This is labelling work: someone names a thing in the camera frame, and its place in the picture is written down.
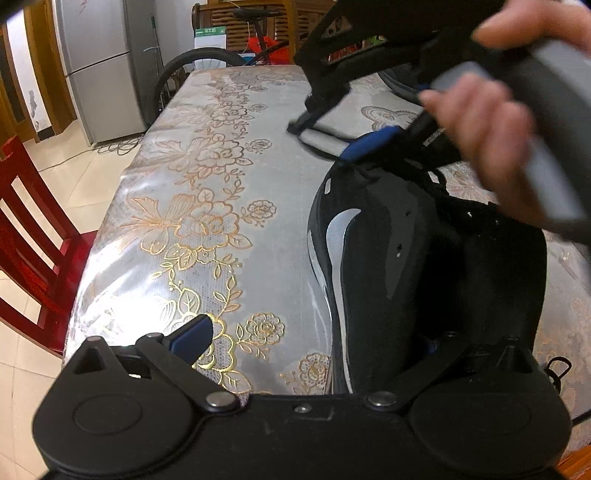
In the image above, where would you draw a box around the black sneaker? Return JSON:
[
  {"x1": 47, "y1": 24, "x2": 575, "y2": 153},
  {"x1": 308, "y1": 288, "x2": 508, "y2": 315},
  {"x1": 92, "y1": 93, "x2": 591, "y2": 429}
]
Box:
[
  {"x1": 378, "y1": 69, "x2": 421, "y2": 105},
  {"x1": 308, "y1": 162, "x2": 547, "y2": 394}
]

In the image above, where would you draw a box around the floral lace tablecloth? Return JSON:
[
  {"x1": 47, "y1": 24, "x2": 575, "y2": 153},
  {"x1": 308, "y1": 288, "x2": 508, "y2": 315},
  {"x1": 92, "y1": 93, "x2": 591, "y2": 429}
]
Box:
[{"x1": 64, "y1": 67, "x2": 590, "y2": 418}]

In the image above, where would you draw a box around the person's right hand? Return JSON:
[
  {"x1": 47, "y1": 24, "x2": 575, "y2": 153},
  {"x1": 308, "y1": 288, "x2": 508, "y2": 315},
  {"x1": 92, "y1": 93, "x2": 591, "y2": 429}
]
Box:
[{"x1": 417, "y1": 0, "x2": 591, "y2": 227}]

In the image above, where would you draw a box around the black bicycle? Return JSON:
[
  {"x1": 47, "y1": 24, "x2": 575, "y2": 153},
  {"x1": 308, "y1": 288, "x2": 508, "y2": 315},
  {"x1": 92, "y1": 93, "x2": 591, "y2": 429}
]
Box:
[{"x1": 147, "y1": 8, "x2": 290, "y2": 123}]

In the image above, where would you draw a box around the red wooden chair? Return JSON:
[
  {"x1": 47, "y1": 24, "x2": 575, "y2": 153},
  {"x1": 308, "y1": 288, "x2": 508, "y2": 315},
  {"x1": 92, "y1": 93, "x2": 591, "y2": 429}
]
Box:
[{"x1": 1, "y1": 136, "x2": 97, "y2": 357}]

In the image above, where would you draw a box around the white green box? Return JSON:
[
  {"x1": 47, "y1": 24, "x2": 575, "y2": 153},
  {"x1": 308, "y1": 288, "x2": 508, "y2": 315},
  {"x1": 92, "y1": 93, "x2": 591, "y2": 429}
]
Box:
[{"x1": 193, "y1": 26, "x2": 228, "y2": 49}]

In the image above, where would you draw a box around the silver refrigerator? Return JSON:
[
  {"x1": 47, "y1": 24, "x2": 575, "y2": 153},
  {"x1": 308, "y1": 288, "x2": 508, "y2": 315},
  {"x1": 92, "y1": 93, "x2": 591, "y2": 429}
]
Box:
[{"x1": 54, "y1": 0, "x2": 161, "y2": 144}]

